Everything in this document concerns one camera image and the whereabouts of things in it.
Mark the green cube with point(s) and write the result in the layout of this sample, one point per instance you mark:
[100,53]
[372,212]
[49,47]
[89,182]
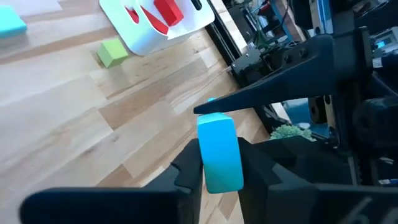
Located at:
[112,53]

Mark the teal rectangular block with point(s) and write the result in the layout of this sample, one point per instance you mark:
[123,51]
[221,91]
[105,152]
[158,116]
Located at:
[211,99]
[220,155]
[11,21]

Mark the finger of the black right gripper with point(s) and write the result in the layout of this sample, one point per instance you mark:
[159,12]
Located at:
[311,161]
[295,77]

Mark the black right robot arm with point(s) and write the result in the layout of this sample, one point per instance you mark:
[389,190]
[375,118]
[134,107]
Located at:
[379,124]

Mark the black aluminium table frame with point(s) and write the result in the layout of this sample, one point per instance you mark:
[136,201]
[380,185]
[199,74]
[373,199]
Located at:
[220,43]

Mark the green artificial plant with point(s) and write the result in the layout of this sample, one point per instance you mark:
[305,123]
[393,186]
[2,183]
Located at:
[289,132]

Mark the red rectangular block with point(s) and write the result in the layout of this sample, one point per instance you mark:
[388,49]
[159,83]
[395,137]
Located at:
[169,11]

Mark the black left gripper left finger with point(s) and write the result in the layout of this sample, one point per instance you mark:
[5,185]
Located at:
[124,205]

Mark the blue metal table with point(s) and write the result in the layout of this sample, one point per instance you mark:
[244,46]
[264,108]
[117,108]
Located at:
[326,15]

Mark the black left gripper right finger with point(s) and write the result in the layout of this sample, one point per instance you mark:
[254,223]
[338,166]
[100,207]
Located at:
[311,205]

